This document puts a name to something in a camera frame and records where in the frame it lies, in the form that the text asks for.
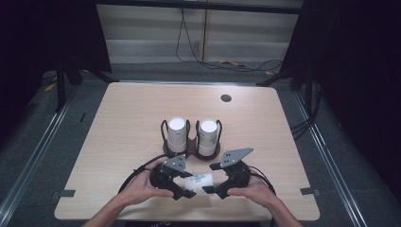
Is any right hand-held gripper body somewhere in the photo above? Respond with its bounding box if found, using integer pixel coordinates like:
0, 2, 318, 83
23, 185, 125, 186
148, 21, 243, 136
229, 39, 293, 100
219, 147, 254, 189

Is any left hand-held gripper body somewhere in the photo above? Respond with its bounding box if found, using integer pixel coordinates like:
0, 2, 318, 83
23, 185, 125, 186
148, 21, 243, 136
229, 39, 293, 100
149, 154, 193, 190

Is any white printed paper cup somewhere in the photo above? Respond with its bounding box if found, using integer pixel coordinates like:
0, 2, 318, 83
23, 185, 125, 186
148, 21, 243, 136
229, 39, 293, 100
183, 172, 216, 197

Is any black wire double cup holder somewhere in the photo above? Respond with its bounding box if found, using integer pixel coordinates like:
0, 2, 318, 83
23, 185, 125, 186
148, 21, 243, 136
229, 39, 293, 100
160, 117, 223, 161

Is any person's right hand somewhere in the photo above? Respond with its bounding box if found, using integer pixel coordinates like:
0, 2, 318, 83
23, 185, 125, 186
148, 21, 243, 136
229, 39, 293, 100
226, 175, 277, 209

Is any person's left hand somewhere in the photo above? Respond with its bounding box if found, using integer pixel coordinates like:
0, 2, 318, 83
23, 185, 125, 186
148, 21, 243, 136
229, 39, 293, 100
121, 160, 175, 206

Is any black metal stand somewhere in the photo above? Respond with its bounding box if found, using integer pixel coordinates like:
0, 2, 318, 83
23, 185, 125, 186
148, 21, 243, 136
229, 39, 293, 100
255, 64, 315, 108
55, 60, 120, 113

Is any black overhead bar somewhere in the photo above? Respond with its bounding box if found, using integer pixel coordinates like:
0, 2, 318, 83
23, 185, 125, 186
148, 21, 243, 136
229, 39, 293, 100
95, 0, 305, 15

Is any black curtain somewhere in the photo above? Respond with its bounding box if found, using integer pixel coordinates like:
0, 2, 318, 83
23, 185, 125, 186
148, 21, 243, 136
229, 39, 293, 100
0, 0, 113, 140
279, 0, 401, 202

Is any right hand-held gripper black cable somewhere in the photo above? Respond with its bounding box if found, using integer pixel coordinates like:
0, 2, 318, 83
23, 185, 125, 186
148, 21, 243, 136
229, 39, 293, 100
245, 165, 277, 195

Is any hand-held gripper black cable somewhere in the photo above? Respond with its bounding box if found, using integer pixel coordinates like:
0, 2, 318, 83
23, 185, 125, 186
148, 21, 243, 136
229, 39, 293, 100
245, 165, 277, 195
117, 153, 168, 194

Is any left hand-held gripper black cable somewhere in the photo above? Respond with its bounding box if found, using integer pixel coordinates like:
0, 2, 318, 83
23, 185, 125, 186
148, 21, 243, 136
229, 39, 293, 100
117, 153, 168, 194

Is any bundle of black floor cables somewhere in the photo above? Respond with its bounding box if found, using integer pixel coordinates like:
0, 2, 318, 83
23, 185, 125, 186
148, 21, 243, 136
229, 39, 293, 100
289, 80, 323, 141

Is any metal floor rail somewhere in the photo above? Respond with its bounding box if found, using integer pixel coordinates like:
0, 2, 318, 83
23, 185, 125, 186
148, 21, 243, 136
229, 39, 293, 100
292, 90, 368, 227
0, 86, 81, 219

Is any black hanging wall cable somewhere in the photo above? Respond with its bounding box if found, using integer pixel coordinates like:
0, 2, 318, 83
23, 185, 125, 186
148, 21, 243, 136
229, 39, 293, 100
175, 9, 283, 73

